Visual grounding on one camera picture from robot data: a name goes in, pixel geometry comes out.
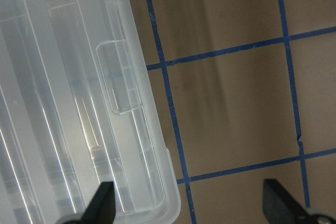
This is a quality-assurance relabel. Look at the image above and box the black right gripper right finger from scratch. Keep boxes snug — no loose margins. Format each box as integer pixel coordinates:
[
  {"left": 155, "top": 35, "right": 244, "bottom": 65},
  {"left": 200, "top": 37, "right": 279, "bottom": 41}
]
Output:
[{"left": 262, "top": 179, "right": 335, "bottom": 224}]

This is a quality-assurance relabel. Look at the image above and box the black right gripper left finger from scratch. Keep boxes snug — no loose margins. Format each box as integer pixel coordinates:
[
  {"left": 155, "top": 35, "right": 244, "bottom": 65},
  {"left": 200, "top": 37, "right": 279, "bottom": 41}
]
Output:
[{"left": 59, "top": 182, "right": 116, "bottom": 223}]

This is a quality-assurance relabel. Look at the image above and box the clear plastic box lid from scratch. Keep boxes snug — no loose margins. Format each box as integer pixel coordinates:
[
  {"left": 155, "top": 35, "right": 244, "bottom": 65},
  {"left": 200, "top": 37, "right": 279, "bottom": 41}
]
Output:
[{"left": 1, "top": 0, "right": 181, "bottom": 223}]

